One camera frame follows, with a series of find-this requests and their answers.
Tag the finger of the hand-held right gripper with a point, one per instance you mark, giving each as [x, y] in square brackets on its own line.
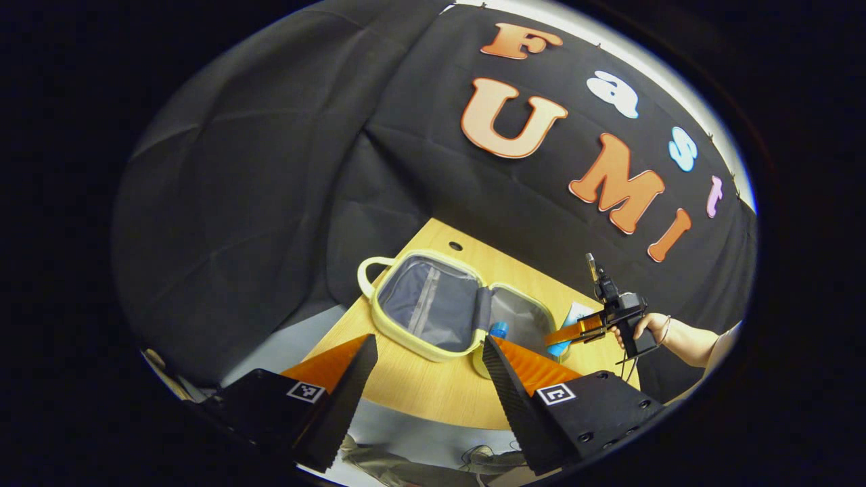
[575, 331]

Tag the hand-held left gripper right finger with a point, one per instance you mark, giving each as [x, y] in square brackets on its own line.
[511, 406]

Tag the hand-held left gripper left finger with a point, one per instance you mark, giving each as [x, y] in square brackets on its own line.
[345, 399]

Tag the white and blue tube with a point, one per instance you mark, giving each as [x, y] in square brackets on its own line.
[576, 313]

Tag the pale yellow suitcase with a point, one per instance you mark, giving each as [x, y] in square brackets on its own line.
[433, 304]

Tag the grey trousers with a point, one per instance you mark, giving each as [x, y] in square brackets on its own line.
[406, 467]

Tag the white shirt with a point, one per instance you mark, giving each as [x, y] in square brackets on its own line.
[725, 348]

